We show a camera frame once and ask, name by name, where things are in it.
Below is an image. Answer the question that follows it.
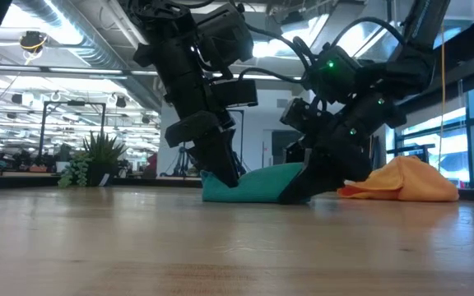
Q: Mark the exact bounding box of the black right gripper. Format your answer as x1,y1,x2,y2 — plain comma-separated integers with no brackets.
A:
277,92,407,206

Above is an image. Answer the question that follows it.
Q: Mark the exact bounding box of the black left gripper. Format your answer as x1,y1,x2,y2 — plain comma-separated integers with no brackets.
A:
162,65,240,189

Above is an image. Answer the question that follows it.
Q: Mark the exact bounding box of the teal microfiber towel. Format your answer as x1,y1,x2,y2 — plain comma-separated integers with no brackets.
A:
200,162,312,204

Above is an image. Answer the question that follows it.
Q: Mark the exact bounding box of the orange microfiber towel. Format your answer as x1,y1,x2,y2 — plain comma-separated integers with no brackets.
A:
337,155,460,203

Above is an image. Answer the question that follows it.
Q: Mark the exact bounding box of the red chair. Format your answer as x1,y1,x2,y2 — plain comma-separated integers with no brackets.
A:
145,152,159,178

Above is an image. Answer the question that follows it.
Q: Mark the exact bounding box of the small green potted plant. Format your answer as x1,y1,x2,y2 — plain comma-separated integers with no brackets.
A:
58,130,128,189

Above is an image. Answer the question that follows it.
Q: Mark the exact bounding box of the long ceiling light bar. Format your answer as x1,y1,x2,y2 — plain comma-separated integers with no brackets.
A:
0,64,304,81

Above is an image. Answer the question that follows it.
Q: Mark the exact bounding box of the dark background desk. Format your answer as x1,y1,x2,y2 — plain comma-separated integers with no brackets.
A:
0,169,62,199

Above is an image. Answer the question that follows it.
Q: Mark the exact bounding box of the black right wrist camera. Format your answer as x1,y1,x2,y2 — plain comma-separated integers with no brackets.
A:
280,97,325,135

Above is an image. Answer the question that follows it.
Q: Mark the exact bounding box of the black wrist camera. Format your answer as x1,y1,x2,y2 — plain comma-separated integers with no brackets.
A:
280,97,325,135
211,79,259,109

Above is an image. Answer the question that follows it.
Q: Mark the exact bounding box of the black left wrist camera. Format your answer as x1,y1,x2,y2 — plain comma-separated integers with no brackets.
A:
211,79,259,109

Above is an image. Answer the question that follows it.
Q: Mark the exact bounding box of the black left wrist camera cable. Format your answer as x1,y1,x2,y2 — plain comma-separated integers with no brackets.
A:
236,22,314,83

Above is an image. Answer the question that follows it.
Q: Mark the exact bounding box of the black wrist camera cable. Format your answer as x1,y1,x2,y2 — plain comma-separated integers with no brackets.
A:
330,15,407,47
236,22,314,83

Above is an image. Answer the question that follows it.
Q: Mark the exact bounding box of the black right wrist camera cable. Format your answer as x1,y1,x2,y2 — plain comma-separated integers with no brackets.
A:
330,15,407,47

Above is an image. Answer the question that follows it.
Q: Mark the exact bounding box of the silver ceiling air duct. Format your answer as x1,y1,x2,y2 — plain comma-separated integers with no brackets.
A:
12,0,164,113

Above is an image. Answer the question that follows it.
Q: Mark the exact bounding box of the ceiling device with yellow cable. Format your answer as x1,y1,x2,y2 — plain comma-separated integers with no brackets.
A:
17,30,49,54

